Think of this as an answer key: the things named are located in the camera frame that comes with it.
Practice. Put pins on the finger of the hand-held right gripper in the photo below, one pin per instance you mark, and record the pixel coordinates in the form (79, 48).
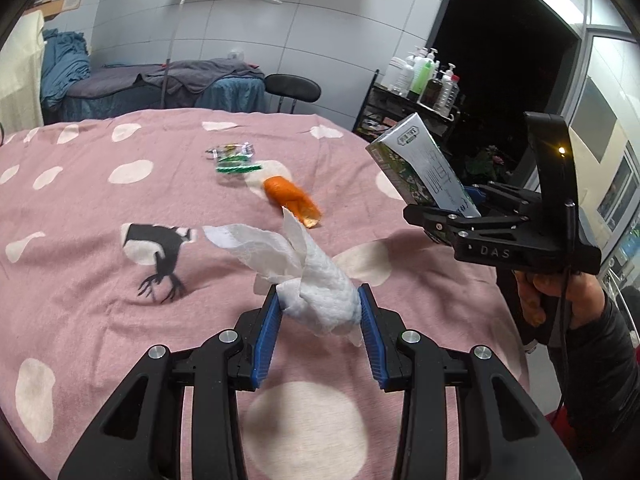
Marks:
(505, 197)
(450, 222)

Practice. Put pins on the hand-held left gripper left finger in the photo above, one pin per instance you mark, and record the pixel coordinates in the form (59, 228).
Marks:
(265, 340)

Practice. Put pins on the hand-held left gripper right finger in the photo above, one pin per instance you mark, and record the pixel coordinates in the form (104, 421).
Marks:
(372, 340)

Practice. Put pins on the green and silver carton box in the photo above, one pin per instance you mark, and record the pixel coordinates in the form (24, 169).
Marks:
(430, 170)

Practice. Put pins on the white tissue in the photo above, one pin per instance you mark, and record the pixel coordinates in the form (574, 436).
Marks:
(320, 290)

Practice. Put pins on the person's right forearm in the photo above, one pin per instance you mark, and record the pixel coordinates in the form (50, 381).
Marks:
(595, 385)

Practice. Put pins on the person's right hand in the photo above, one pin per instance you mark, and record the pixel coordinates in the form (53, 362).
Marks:
(580, 295)

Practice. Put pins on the potted plant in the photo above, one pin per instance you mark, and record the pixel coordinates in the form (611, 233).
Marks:
(485, 162)

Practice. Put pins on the brown pump bottle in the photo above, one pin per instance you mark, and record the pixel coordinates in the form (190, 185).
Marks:
(432, 91)

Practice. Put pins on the black storage rack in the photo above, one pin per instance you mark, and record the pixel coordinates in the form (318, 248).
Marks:
(380, 110)

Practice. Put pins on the orange peel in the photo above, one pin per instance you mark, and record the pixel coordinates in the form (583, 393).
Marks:
(290, 197)

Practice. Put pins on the green pump bottle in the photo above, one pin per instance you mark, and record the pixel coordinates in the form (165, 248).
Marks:
(422, 77)

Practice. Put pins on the white wide bottle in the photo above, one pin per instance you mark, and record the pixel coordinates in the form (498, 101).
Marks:
(395, 77)

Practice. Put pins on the white pump bottle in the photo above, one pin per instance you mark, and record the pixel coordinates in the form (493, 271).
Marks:
(415, 57)

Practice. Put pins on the green snack wrapper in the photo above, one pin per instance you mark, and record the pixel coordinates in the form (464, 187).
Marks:
(232, 150)
(240, 168)

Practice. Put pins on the pink polka-dot blanket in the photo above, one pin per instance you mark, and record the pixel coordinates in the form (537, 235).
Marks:
(100, 220)

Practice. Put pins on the black round stool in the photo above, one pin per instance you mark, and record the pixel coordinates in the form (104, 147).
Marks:
(292, 87)

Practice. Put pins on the massage bed with teal skirt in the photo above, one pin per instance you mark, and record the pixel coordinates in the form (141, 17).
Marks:
(225, 95)

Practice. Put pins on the small white object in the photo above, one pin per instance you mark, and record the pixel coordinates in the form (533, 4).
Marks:
(236, 55)

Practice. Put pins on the grey blanket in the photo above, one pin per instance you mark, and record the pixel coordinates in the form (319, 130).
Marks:
(175, 72)

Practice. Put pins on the pile of blue towels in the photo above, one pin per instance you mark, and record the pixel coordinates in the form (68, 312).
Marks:
(62, 65)

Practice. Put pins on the cream cloth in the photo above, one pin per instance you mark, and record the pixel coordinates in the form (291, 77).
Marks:
(20, 75)

